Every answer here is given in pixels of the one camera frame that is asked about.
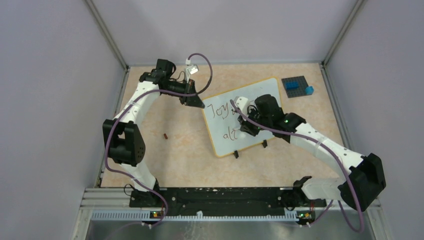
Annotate purple cable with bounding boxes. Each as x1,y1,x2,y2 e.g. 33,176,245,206
229,99,366,233
103,52,214,229

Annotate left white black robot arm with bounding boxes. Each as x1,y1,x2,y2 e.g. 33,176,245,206
102,58,205,207

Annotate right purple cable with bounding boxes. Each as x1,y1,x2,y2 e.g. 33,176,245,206
229,99,366,233

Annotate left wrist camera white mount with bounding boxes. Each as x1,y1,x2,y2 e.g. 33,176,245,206
183,58,199,82

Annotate yellow-framed whiteboard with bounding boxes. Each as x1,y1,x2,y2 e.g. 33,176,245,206
202,77,282,158

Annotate grey lego baseplate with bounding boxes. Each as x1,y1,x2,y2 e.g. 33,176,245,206
281,75,309,98

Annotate dark blue lego brick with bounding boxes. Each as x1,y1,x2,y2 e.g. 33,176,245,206
285,81,300,90

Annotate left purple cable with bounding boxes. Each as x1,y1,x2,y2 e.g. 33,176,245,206
103,52,214,229

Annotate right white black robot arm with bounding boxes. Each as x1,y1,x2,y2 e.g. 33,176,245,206
230,94,386,212

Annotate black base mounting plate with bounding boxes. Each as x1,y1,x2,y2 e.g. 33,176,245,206
129,187,327,217

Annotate aluminium frame rail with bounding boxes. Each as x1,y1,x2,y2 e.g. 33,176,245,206
72,187,393,240

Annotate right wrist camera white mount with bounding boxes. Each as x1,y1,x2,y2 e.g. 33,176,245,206
234,96,249,116

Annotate light blue lego brick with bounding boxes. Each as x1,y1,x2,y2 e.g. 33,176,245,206
304,86,315,96

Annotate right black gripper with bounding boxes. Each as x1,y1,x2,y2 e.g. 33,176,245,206
238,106,272,137

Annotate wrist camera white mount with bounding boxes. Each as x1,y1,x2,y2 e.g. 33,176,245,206
183,58,199,82
234,96,249,116

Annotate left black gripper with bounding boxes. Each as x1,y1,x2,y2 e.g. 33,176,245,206
162,78,205,108

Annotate white cable duct strip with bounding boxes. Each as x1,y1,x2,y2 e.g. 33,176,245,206
91,210,299,222

